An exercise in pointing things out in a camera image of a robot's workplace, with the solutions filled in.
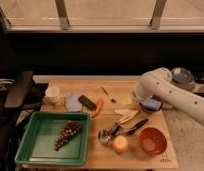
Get orange bowl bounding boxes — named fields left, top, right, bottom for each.
left=138, top=127, right=167, bottom=156

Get yellow sticky note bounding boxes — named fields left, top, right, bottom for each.
left=120, top=96, right=132, bottom=106

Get black rectangular block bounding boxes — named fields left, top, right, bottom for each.
left=78, top=95, right=96, bottom=110

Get orange carrot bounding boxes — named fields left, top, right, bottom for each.
left=91, top=98, right=104, bottom=118

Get peeled banana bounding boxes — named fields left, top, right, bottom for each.
left=115, top=109, right=140, bottom=124

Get black chair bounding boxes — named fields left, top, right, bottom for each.
left=0, top=71, right=43, bottom=110

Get blue sponge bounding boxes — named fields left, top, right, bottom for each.
left=140, top=99, right=163, bottom=112

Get black handled knife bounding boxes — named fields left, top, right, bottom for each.
left=117, top=119, right=149, bottom=136

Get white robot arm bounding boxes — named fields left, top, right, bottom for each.
left=133, top=68, right=204, bottom=126

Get white cup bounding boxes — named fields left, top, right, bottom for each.
left=45, top=86, right=61, bottom=104

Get metal measuring scoop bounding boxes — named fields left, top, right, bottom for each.
left=98, top=123, right=121, bottom=145

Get bunch of dark grapes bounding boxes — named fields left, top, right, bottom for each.
left=54, top=120, right=82, bottom=151

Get metal bowl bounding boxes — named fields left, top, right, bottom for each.
left=171, top=67, right=193, bottom=84

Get green plastic tray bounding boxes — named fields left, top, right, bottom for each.
left=15, top=112, right=90, bottom=167

